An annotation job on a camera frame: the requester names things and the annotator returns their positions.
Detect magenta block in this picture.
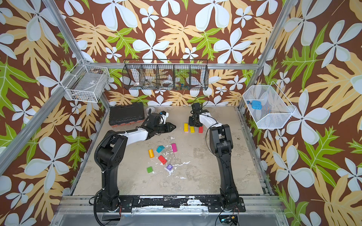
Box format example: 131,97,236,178
171,143,178,153

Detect purple number nine cube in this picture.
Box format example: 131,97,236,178
166,164,173,171

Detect red rectangular block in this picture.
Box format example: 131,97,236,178
158,155,167,165

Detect blue object in basket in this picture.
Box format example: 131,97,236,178
251,100,263,110

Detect white mesh basket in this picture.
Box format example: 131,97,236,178
243,85,296,130

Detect black tool case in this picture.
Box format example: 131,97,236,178
109,103,145,126

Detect orange supermarket block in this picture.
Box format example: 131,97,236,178
148,149,155,158

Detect aluminium frame structure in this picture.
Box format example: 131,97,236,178
0,0,300,226

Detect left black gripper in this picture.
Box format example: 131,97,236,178
155,122,177,134

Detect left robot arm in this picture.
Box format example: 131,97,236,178
94,122,176,212

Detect teal block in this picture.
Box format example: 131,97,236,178
156,146,165,153

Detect white wire basket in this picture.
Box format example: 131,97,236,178
61,60,110,103

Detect clear plastic cup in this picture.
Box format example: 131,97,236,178
146,106,156,115

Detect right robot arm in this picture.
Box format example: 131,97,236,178
189,110,240,211

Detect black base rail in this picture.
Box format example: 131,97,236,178
95,195,246,213

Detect black wire basket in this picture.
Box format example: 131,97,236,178
121,59,209,90

